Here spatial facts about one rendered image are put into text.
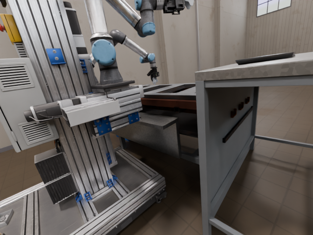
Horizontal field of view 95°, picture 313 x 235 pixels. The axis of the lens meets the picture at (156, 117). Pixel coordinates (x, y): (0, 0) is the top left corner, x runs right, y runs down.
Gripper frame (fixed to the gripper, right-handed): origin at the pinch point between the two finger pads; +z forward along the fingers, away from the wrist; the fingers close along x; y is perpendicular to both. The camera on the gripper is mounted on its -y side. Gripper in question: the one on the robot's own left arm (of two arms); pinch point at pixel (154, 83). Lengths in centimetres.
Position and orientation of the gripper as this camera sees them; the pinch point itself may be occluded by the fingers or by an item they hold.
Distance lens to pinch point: 188.4
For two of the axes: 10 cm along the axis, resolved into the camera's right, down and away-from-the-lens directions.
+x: 6.8, -3.1, 6.7
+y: 7.2, 1.2, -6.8
